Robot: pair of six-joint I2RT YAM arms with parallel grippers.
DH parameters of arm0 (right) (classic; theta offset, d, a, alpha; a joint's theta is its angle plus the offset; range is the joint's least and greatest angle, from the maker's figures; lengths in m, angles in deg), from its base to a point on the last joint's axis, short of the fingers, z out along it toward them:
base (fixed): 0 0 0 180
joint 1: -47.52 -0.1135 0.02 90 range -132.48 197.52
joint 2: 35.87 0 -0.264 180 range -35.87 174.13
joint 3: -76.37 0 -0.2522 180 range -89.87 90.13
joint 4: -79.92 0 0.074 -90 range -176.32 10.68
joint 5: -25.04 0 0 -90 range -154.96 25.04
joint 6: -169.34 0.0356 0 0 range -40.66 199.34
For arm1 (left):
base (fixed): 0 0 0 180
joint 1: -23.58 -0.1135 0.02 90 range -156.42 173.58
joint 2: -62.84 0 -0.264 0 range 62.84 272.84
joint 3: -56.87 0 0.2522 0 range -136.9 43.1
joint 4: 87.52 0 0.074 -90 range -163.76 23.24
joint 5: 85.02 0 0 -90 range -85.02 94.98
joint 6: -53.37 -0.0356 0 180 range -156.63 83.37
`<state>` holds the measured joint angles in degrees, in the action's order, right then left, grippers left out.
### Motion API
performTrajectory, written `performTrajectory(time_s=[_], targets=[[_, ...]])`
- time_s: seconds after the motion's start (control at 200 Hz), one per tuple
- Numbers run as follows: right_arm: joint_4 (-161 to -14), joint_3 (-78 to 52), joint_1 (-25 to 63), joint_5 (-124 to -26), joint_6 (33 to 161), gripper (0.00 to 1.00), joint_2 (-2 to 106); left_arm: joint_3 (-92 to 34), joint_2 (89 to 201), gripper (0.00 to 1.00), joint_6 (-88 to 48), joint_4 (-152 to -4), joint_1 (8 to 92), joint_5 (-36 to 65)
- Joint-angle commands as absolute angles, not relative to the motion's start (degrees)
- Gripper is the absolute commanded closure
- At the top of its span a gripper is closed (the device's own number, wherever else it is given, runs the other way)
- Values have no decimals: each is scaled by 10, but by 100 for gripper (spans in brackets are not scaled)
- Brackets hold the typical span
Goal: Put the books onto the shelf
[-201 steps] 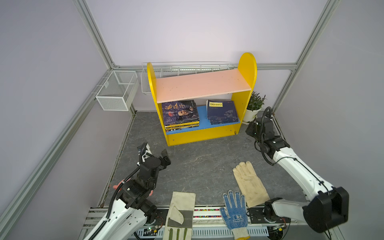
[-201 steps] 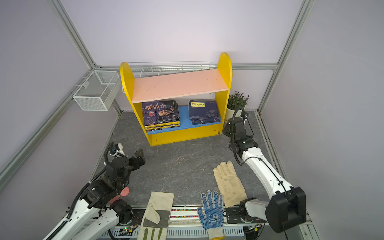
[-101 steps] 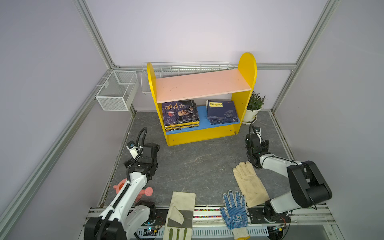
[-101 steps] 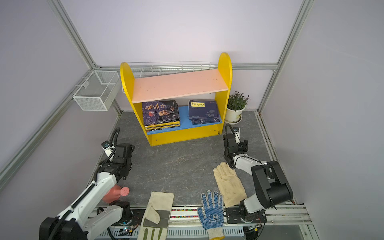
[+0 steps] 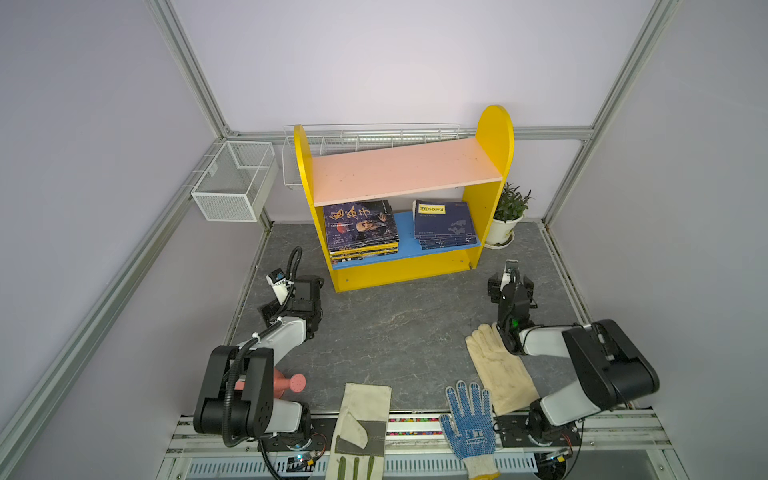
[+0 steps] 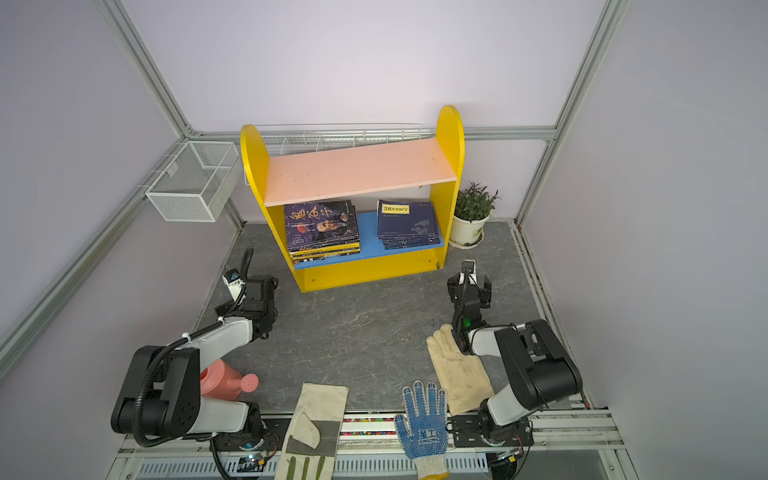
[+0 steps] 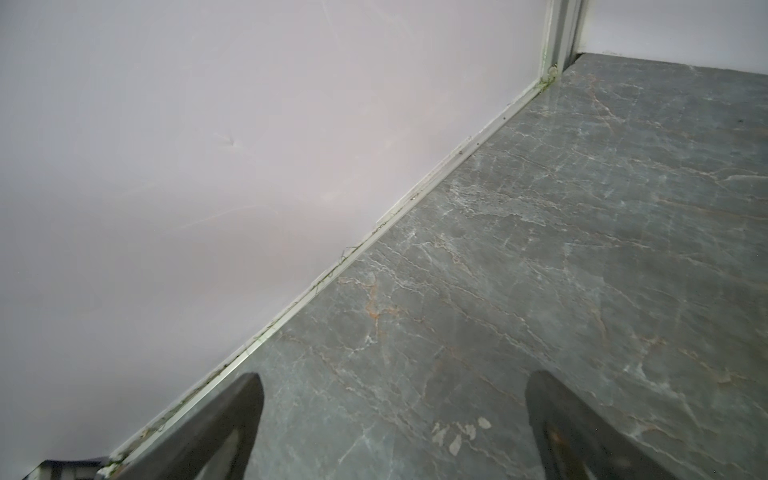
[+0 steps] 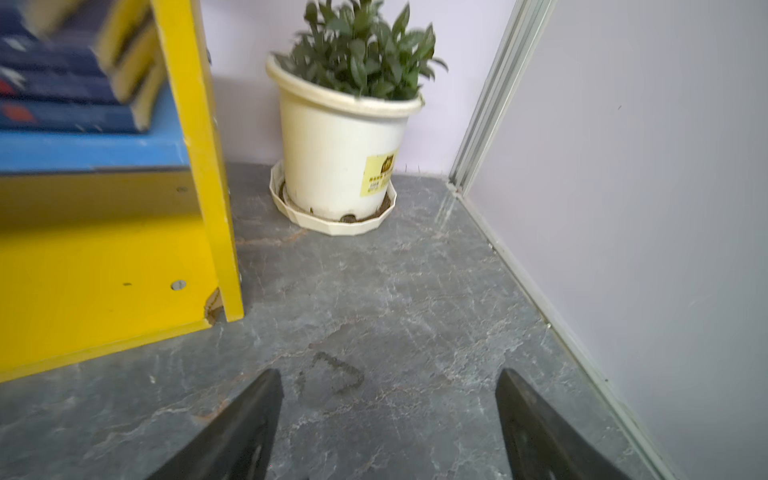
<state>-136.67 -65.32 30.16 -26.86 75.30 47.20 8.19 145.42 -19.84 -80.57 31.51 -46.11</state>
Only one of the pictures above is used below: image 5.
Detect black book gold lettering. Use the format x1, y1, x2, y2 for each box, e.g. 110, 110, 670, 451
330, 244, 399, 264

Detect purple portrait book front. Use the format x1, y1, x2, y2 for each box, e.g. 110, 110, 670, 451
323, 200, 399, 253

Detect blue thread-bound book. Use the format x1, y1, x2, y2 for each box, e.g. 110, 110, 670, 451
413, 199, 477, 243
418, 235, 477, 250

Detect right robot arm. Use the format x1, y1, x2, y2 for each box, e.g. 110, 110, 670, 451
488, 260, 660, 442

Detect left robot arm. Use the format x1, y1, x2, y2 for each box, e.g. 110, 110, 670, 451
193, 246, 324, 447

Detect beige leather work glove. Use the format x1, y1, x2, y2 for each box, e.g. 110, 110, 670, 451
465, 324, 540, 415

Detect pink watering can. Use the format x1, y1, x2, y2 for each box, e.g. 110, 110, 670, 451
234, 369, 307, 400

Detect potted green plant white pot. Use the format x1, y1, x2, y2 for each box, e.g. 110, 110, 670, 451
485, 183, 532, 249

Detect blue dotted knit glove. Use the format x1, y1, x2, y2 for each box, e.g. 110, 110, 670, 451
439, 380, 500, 480

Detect yellow bookshelf pink blue shelves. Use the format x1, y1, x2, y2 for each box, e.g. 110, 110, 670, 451
294, 105, 515, 293

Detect grey green canvas glove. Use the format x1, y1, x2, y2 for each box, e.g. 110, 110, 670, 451
325, 383, 392, 480

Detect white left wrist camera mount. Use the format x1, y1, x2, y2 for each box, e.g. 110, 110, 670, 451
266, 268, 290, 305

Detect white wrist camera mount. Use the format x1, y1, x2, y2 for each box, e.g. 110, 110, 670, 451
266, 268, 290, 305
500, 259, 519, 291

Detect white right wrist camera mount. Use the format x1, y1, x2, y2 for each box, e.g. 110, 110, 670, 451
500, 259, 519, 291

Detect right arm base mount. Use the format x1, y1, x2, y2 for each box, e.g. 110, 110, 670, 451
494, 412, 582, 448

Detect white wire mesh basket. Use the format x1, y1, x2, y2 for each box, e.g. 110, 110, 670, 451
192, 141, 278, 223

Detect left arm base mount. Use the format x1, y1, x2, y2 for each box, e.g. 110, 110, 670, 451
258, 418, 336, 479

